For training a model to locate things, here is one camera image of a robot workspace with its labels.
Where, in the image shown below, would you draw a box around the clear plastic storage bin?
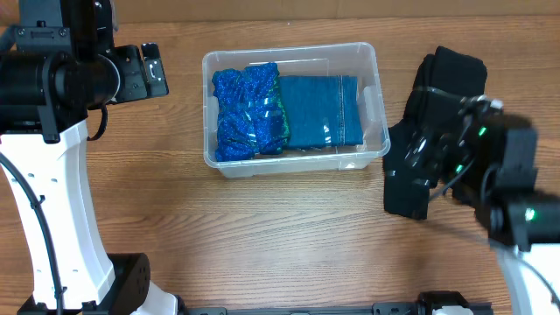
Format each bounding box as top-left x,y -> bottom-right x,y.
202,42 -> 391,179

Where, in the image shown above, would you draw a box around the blue denim jeans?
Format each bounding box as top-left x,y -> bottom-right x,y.
279,75 -> 363,150

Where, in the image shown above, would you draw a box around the black folded garment top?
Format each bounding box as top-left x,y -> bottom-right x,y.
403,46 -> 487,130

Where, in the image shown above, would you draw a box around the black garment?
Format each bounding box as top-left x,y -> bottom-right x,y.
382,119 -> 438,221
451,175 -> 486,208
403,46 -> 487,130

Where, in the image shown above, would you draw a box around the blue sequined fabric bundle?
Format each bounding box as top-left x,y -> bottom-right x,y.
212,63 -> 291,162

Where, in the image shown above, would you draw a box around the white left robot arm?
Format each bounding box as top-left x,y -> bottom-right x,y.
1,0 -> 186,315

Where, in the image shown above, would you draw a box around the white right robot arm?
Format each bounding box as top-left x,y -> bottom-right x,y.
405,95 -> 559,314

